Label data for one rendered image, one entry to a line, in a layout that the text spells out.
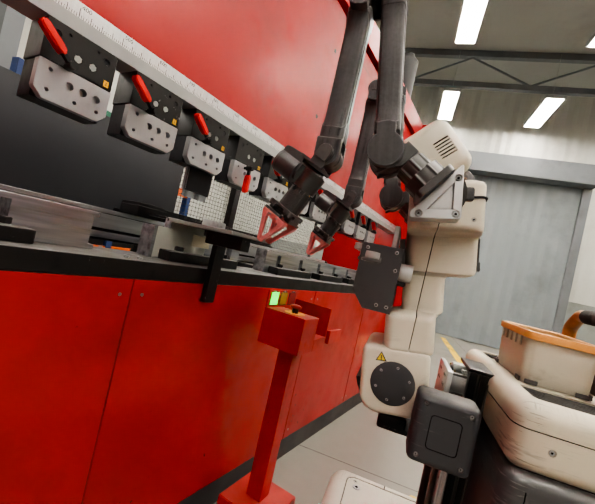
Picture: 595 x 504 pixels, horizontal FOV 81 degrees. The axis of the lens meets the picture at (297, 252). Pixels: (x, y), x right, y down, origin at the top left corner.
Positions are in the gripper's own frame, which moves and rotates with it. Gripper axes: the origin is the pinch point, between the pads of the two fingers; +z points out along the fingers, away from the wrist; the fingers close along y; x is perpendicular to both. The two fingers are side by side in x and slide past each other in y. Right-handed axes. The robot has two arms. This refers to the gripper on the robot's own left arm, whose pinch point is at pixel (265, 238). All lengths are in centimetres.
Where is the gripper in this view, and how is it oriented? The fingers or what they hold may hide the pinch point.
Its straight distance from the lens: 85.4
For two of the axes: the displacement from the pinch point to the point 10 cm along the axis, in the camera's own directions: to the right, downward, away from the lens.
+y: -2.9, -0.8, -9.6
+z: -6.2, 7.7, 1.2
